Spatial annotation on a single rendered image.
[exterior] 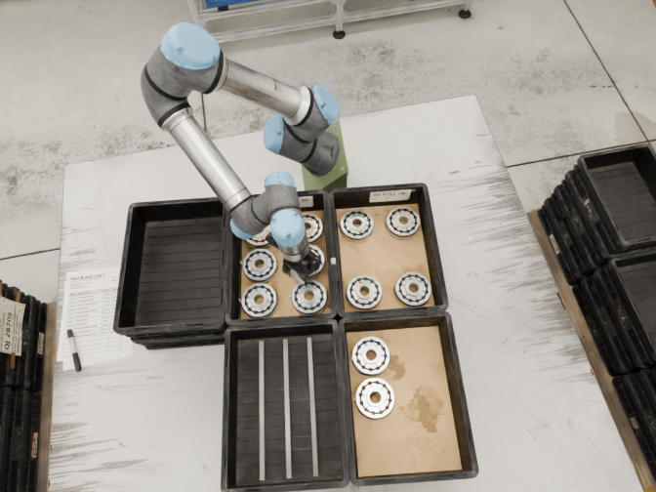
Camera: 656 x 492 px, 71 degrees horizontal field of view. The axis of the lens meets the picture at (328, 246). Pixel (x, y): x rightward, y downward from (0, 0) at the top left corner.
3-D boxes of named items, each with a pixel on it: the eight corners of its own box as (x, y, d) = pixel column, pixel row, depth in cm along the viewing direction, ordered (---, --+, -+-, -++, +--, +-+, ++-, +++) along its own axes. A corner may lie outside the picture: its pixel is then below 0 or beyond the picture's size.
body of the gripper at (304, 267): (305, 284, 127) (300, 270, 115) (282, 266, 129) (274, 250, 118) (323, 265, 128) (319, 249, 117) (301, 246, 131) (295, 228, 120)
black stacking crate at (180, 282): (144, 221, 150) (130, 204, 139) (235, 215, 150) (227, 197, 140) (131, 343, 133) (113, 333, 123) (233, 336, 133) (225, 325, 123)
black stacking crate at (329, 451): (234, 337, 133) (225, 327, 123) (337, 329, 133) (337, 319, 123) (231, 492, 117) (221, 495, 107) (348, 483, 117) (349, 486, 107)
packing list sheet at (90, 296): (61, 273, 155) (60, 272, 154) (130, 261, 156) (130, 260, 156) (56, 372, 141) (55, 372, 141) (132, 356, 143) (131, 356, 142)
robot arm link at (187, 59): (308, 117, 149) (141, 52, 111) (341, 88, 140) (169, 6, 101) (316, 148, 145) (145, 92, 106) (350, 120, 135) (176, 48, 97)
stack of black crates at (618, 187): (534, 211, 223) (577, 155, 182) (593, 199, 224) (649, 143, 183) (567, 287, 206) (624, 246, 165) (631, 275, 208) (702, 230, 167)
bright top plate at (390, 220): (385, 207, 144) (386, 206, 144) (418, 206, 144) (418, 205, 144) (388, 236, 140) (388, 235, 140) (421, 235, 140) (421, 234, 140)
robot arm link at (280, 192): (248, 187, 117) (255, 226, 112) (275, 165, 110) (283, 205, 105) (273, 194, 122) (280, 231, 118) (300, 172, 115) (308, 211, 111)
